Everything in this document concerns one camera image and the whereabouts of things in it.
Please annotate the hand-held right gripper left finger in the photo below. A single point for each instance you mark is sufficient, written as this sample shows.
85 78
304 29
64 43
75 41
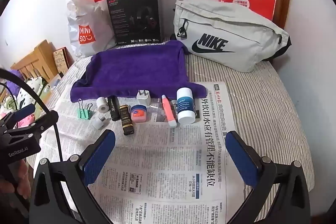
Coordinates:
99 155

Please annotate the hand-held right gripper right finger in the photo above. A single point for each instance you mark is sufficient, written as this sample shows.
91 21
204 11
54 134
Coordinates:
241 158

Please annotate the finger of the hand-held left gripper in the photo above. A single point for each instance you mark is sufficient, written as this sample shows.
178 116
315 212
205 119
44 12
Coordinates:
25 111
42 123

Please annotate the small white cap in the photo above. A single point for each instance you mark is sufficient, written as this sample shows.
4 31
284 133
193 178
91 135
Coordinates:
98 123

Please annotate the green binder clip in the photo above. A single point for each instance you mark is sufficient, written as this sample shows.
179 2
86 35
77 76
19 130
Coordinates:
85 112

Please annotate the black lipstick tube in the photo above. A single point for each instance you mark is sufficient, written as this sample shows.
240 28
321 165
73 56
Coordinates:
114 108

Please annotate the white tape roll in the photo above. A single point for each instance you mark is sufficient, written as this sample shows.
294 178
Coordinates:
102 104

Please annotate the small pink jar blue lid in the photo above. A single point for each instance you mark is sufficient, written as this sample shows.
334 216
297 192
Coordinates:
139 115

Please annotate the white charger plug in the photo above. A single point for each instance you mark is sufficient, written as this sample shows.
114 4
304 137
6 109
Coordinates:
143 98

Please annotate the white and blue balm bottle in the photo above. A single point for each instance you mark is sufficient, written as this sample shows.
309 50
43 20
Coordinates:
185 106

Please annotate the pink and white tube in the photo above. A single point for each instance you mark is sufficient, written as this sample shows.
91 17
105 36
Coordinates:
169 111

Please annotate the person's left hand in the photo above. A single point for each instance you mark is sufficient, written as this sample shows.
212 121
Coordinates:
23 179

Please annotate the white polka dot cloth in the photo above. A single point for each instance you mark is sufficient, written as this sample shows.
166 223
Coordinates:
29 90

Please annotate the purple fluffy toy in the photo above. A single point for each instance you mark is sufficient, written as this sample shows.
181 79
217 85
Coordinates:
13 79

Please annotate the wooden rack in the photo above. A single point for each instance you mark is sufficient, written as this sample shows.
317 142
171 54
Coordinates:
34 58

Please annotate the striped bed sheet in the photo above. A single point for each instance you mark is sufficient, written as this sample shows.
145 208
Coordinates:
262 108

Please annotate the brown patterned book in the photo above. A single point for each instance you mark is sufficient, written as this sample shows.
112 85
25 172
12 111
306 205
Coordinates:
61 61

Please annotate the newspaper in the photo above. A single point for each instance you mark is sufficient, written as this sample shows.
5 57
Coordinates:
162 161

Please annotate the purple towel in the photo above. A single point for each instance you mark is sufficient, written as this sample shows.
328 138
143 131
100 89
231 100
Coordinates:
136 69

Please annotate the white plastic shopping bag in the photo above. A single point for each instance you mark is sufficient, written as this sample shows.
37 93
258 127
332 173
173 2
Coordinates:
81 14

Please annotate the grey waist bag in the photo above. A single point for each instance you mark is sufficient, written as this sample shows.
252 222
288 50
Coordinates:
236 27

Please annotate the black headphone box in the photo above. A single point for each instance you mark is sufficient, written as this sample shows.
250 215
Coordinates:
131 22

